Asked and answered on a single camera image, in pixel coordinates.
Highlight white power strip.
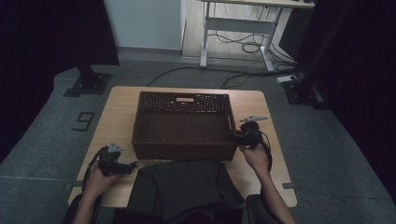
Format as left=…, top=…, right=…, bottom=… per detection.
left=276, top=74, right=298, bottom=84

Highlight black cable tangle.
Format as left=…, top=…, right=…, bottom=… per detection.
left=207, top=31, right=297, bottom=68

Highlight black chair armrest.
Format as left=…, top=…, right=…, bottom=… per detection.
left=63, top=192, right=102, bottom=224
left=246, top=194, right=266, bottom=224

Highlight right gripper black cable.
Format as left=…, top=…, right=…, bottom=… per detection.
left=255, top=130, right=283, bottom=224

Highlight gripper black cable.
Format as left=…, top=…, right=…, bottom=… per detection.
left=255, top=130, right=283, bottom=224
left=82, top=147, right=107, bottom=190

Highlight black stand base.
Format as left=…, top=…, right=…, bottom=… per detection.
left=63, top=63, right=112, bottom=98
left=282, top=73, right=331, bottom=110

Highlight brown woven basket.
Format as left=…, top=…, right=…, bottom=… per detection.
left=131, top=91, right=239, bottom=161

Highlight short black floor cable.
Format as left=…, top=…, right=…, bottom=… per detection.
left=221, top=72, right=281, bottom=90

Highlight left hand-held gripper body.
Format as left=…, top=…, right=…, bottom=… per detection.
left=96, top=142, right=125, bottom=177

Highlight long black floor cable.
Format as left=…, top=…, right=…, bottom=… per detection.
left=146, top=65, right=297, bottom=88

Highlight black curtain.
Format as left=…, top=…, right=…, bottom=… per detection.
left=0, top=0, right=120, bottom=162
left=295, top=0, right=396, bottom=203

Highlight dark pants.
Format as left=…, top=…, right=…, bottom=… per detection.
left=126, top=160, right=246, bottom=222

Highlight person's right hand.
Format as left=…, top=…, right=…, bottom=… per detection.
left=238, top=143, right=273, bottom=179

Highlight black tape floor mark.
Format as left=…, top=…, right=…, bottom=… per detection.
left=72, top=111, right=96, bottom=133

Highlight white metal desk frame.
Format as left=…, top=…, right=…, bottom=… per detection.
left=199, top=0, right=316, bottom=73

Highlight person's lap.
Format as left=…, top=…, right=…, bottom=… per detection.
left=111, top=207, right=247, bottom=224

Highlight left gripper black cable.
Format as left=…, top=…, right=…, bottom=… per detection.
left=82, top=147, right=107, bottom=190

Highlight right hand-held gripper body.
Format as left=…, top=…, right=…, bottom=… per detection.
left=237, top=115, right=269, bottom=149

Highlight black computer tower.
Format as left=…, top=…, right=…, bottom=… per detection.
left=278, top=8, right=312, bottom=60

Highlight grey floor tape strip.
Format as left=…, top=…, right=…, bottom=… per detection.
left=281, top=182, right=303, bottom=191
left=64, top=179, right=87, bottom=190

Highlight person's left hand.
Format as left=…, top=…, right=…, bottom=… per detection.
left=82, top=164, right=124, bottom=201

